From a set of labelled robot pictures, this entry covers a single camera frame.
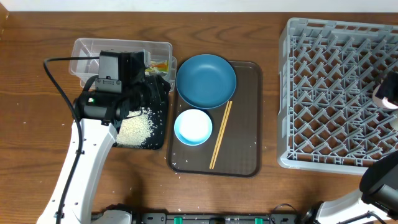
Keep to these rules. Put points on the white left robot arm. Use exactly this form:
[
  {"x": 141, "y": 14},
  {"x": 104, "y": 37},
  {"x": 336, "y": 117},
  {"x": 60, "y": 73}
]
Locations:
[{"x": 123, "y": 105}]

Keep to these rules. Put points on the wooden chopstick right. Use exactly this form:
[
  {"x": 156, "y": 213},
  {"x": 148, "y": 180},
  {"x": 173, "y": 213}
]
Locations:
[{"x": 221, "y": 137}]

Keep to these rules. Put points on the light blue bowl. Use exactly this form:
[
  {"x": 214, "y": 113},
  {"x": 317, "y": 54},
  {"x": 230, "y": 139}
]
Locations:
[{"x": 193, "y": 127}]

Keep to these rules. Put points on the yellow snack wrapper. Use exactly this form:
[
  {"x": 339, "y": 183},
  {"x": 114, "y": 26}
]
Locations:
[{"x": 158, "y": 67}]

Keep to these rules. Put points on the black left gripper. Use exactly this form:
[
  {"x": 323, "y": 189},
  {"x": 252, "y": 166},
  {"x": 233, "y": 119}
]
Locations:
[{"x": 152, "y": 86}]

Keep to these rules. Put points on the pile of white rice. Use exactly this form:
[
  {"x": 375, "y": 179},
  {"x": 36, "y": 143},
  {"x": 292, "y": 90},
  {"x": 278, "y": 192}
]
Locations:
[{"x": 136, "y": 129}]

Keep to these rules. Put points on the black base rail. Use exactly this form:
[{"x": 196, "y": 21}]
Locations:
[{"x": 121, "y": 213}]

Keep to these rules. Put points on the dark blue plate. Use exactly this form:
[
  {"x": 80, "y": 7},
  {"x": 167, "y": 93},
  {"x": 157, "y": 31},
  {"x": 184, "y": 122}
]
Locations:
[{"x": 206, "y": 81}]

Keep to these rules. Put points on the white cup pink inside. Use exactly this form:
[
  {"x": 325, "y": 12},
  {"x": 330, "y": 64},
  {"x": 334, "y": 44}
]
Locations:
[{"x": 382, "y": 103}]

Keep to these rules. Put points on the black tray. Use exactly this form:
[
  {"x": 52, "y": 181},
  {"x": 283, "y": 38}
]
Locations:
[{"x": 159, "y": 104}]

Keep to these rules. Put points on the wooden chopstick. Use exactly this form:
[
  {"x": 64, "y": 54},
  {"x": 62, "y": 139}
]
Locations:
[
  {"x": 221, "y": 137},
  {"x": 218, "y": 137}
]

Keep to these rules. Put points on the brown serving tray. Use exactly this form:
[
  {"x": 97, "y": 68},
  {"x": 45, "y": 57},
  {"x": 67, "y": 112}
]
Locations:
[{"x": 240, "y": 151}]

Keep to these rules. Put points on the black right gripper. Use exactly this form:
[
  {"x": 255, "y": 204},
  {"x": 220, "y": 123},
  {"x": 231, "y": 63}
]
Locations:
[{"x": 388, "y": 89}]

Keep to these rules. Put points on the grey dishwasher rack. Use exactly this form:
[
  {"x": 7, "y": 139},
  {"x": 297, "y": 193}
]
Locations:
[{"x": 327, "y": 119}]

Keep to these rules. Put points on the wooden chopstick left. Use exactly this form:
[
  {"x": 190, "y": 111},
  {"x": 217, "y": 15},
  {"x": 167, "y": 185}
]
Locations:
[{"x": 218, "y": 137}]

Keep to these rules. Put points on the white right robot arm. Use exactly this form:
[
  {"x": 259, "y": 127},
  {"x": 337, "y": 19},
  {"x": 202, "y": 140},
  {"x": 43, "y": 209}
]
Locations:
[{"x": 375, "y": 198}]

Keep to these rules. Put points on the clear plastic bin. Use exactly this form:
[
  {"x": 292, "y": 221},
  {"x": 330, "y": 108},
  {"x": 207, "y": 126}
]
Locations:
[{"x": 87, "y": 47}]

